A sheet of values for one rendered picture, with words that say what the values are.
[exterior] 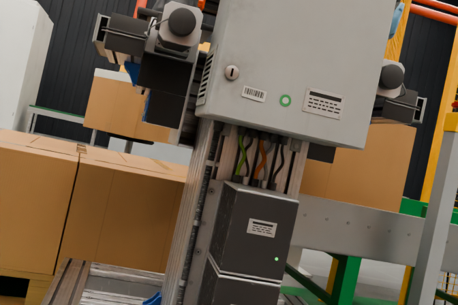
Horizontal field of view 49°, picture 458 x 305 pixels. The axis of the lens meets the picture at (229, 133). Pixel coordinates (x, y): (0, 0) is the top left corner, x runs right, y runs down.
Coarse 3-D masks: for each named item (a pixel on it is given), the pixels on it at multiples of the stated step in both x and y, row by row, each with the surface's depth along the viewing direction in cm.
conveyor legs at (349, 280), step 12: (324, 252) 207; (288, 264) 241; (348, 264) 188; (360, 264) 189; (300, 276) 222; (336, 276) 192; (348, 276) 188; (312, 288) 210; (336, 288) 190; (348, 288) 188; (408, 288) 278; (324, 300) 199; (336, 300) 189; (348, 300) 188; (456, 300) 246
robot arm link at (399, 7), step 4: (400, 0) 155; (396, 4) 153; (400, 4) 153; (404, 4) 155; (396, 8) 152; (400, 8) 152; (396, 12) 152; (400, 12) 152; (396, 16) 152; (400, 16) 155; (392, 20) 152; (396, 20) 152; (392, 24) 152; (396, 24) 153; (392, 28) 153; (396, 28) 155; (392, 32) 154; (388, 36) 156; (392, 36) 156
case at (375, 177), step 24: (384, 144) 206; (408, 144) 208; (312, 168) 199; (336, 168) 202; (360, 168) 204; (384, 168) 206; (312, 192) 200; (336, 192) 202; (360, 192) 204; (384, 192) 207
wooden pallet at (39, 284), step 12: (12, 276) 169; (24, 276) 170; (36, 276) 171; (48, 276) 172; (36, 288) 171; (48, 288) 173; (0, 300) 173; (12, 300) 175; (24, 300) 177; (36, 300) 172
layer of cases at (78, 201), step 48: (0, 144) 173; (48, 144) 218; (0, 192) 167; (48, 192) 171; (96, 192) 176; (144, 192) 181; (0, 240) 168; (48, 240) 172; (96, 240) 177; (144, 240) 181
